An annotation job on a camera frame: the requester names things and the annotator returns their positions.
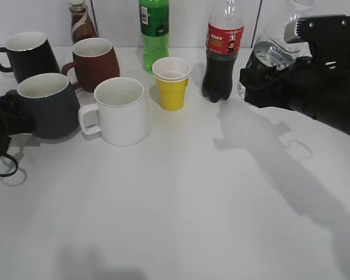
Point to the brown drink bottle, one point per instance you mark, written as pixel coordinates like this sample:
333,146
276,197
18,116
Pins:
81,24

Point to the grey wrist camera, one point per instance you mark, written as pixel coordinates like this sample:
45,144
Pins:
290,33

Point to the yellow paper cup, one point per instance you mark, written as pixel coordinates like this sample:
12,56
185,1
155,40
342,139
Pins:
171,74

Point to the maroon ceramic mug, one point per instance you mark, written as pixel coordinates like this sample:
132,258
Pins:
94,61

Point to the black ceramic mug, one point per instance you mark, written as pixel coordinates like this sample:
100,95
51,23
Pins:
29,54

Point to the clear water bottle green label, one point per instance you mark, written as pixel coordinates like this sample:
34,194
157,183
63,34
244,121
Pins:
270,50

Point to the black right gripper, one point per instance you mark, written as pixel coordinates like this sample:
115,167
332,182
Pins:
317,86

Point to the dark grey ceramic mug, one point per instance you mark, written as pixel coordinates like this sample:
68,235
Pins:
51,100

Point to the white ceramic mug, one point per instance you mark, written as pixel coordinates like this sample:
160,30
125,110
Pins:
120,113

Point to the cola bottle red label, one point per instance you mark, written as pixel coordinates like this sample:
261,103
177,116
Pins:
223,40

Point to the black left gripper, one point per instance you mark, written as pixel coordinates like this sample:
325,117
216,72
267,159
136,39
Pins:
14,118

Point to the green soda bottle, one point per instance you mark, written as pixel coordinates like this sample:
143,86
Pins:
154,24

